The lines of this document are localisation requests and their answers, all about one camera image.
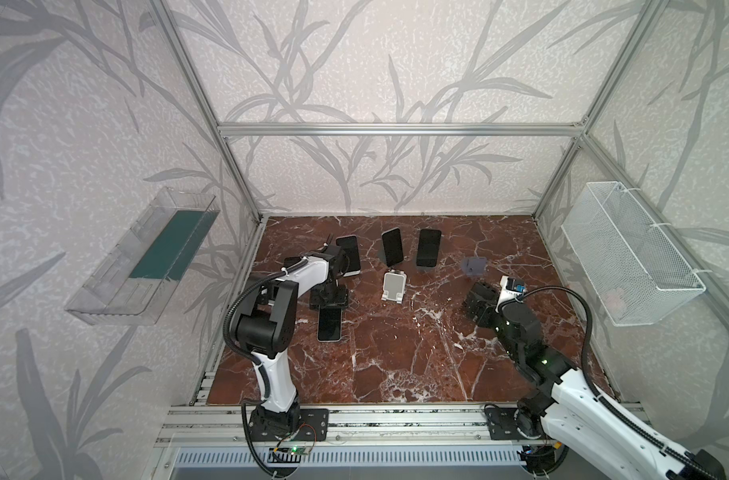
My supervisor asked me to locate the phone with white edge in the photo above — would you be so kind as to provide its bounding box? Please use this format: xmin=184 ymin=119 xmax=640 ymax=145
xmin=336 ymin=235 xmax=362 ymax=277

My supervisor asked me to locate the white silver phone stand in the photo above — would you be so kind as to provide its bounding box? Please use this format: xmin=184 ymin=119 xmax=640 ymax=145
xmin=381 ymin=270 xmax=407 ymax=304

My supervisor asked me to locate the grey purple phone stand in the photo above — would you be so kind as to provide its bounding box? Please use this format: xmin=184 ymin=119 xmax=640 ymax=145
xmin=461 ymin=257 xmax=487 ymax=278

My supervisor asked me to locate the black phone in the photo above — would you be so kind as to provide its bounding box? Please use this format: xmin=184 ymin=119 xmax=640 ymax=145
xmin=381 ymin=228 xmax=404 ymax=267
xmin=415 ymin=229 xmax=442 ymax=268

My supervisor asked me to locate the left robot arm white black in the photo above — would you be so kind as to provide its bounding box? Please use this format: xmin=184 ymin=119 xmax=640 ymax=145
xmin=222 ymin=249 xmax=350 ymax=430

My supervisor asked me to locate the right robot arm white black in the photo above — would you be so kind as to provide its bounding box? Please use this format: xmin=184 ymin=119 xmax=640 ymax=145
xmin=463 ymin=276 xmax=726 ymax=479

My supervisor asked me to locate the green mat in tray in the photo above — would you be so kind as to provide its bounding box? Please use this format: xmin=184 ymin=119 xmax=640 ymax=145
xmin=130 ymin=210 xmax=218 ymax=281

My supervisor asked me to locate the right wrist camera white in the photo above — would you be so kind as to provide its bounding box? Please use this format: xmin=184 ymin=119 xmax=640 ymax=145
xmin=497 ymin=276 xmax=526 ymax=305

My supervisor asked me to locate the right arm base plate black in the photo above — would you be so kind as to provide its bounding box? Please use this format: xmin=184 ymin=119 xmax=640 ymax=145
xmin=483 ymin=404 xmax=543 ymax=440

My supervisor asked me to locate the white wire mesh basket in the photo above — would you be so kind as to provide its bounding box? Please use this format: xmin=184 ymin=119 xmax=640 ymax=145
xmin=561 ymin=181 xmax=706 ymax=327

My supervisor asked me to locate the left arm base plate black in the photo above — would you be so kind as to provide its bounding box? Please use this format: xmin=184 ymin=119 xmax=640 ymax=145
xmin=246 ymin=406 xmax=330 ymax=442

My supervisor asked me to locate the clear acrylic wall tray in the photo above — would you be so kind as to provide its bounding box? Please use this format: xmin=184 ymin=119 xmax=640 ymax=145
xmin=66 ymin=187 xmax=220 ymax=326

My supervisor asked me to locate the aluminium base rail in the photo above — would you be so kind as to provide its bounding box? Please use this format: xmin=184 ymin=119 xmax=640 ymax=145
xmin=153 ymin=403 xmax=659 ymax=448

